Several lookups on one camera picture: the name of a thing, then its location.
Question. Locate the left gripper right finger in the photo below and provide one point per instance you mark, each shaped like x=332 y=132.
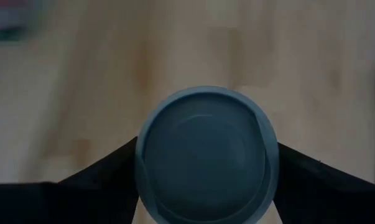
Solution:
x=324 y=196

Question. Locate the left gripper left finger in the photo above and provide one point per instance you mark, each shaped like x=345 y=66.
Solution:
x=81 y=199

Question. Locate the teal tuna fish can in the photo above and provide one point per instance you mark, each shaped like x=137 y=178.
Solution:
x=206 y=155

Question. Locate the green peas polka-dot can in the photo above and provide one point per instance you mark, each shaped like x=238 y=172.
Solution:
x=7 y=18

